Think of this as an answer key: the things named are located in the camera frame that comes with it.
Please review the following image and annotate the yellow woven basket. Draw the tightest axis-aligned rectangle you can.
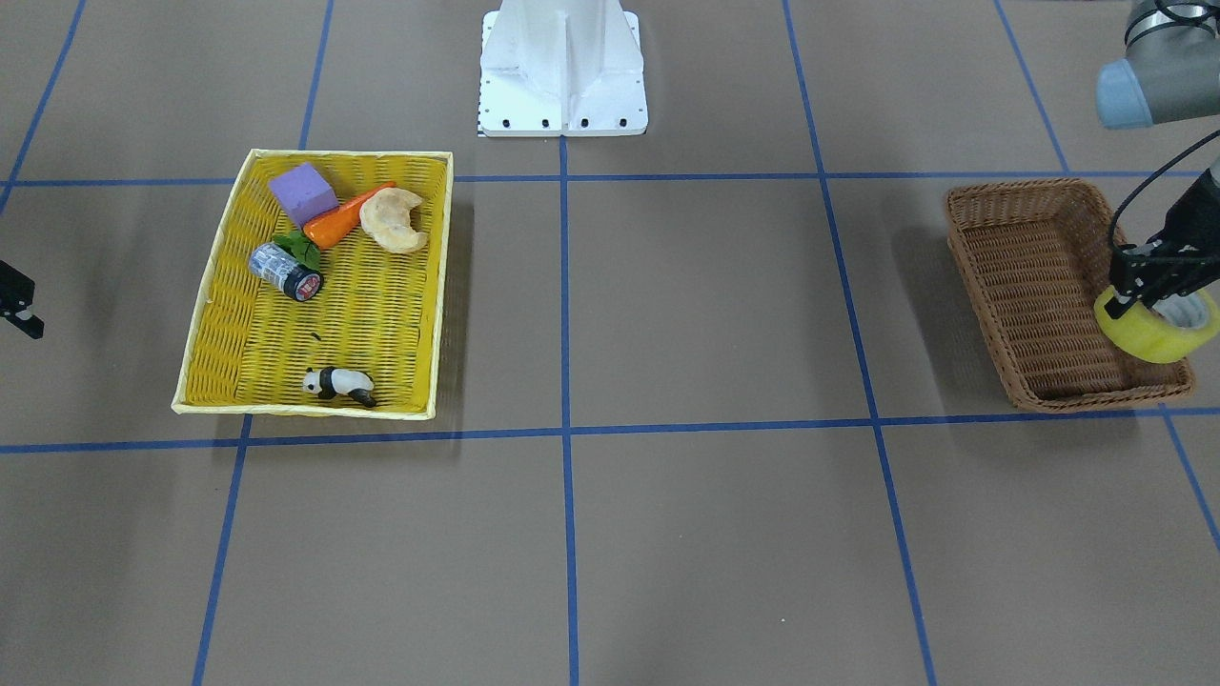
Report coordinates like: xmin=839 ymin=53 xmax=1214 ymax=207
xmin=172 ymin=149 xmax=455 ymax=421

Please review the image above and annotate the brown wicker basket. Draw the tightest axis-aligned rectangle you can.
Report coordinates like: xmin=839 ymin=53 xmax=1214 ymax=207
xmin=943 ymin=178 xmax=1196 ymax=414

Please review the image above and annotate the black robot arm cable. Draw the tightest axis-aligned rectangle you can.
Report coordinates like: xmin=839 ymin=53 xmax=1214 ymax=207
xmin=1107 ymin=129 xmax=1220 ymax=253

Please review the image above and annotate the yellow tape roll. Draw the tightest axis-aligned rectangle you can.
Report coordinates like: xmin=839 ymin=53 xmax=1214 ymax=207
xmin=1093 ymin=288 xmax=1219 ymax=364

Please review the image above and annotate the purple foam cube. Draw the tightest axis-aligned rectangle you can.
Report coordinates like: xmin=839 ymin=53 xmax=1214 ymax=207
xmin=267 ymin=162 xmax=339 ymax=229

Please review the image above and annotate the panda figurine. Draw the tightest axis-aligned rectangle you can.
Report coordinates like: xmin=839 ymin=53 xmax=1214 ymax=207
xmin=300 ymin=366 xmax=377 ymax=409

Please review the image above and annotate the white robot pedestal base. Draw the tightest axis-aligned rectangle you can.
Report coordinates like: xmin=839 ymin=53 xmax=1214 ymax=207
xmin=477 ymin=1 xmax=649 ymax=138

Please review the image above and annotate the tan bitten cookie toy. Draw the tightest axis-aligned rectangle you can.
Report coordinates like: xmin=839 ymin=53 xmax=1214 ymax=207
xmin=360 ymin=187 xmax=429 ymax=253

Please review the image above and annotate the orange toy carrot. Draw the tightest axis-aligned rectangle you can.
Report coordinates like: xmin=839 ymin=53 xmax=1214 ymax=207
xmin=303 ymin=181 xmax=397 ymax=251

